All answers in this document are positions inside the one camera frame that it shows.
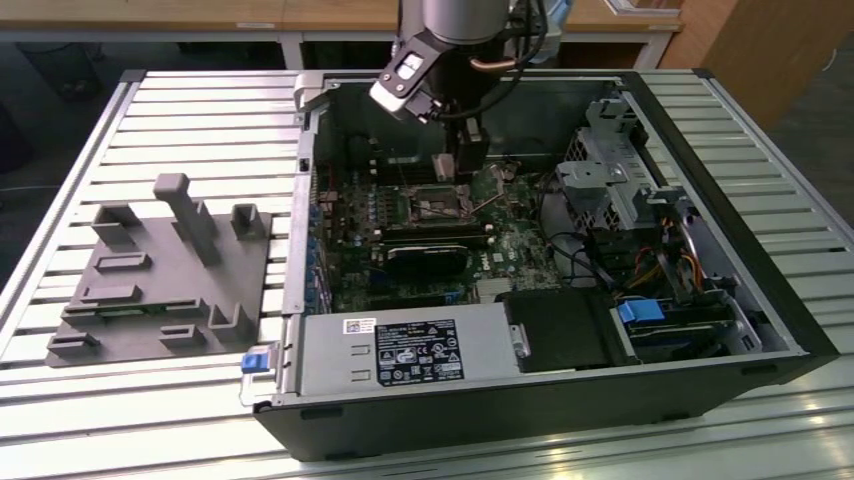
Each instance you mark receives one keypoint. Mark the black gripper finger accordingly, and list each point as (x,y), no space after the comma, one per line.
(474,152)

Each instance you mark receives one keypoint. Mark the grey power supply unit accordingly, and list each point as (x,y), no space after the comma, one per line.
(320,360)

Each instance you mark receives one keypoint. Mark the black open PC case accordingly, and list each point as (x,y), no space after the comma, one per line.
(467,425)

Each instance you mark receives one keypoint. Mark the blue case latch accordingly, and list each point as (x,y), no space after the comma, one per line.
(255,364)

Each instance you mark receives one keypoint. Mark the blue disk carrier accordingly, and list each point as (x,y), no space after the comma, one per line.
(640,312)

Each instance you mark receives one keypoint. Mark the black graphics card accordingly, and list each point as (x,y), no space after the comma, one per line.
(427,260)

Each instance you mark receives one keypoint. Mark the grey plastic bay clip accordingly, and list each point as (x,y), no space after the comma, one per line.
(667,199)

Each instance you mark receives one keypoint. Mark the green motherboard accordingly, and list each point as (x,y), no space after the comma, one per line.
(520,260)

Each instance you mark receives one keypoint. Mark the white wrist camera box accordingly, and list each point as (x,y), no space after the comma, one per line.
(403,80)

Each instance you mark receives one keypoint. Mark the black waste bin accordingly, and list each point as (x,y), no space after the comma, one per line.
(63,70)

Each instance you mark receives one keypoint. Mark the grey parts rack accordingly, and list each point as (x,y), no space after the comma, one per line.
(173,290)

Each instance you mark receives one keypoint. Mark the black RAM slot bank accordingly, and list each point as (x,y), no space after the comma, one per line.
(407,172)

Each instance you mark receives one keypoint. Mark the silver metal disk bay cage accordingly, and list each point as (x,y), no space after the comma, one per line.
(600,200)

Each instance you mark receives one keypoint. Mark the black power supply label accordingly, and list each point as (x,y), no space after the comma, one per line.
(419,352)

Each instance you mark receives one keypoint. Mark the black RAM stick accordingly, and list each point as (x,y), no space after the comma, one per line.
(434,231)
(434,239)

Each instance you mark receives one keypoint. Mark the small silver heatsink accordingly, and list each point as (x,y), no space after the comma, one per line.
(494,290)

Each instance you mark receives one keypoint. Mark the black plastic air shroud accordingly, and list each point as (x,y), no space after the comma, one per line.
(567,330)

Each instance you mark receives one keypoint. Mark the brown wooden cabinet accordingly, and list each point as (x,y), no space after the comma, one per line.
(767,50)

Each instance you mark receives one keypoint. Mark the black CPU socket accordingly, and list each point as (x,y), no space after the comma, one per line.
(436,217)

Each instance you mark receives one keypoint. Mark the wooden desk white frame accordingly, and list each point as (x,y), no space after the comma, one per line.
(200,15)

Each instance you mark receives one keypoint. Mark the silver CPU plate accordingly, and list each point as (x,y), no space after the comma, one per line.
(443,166)

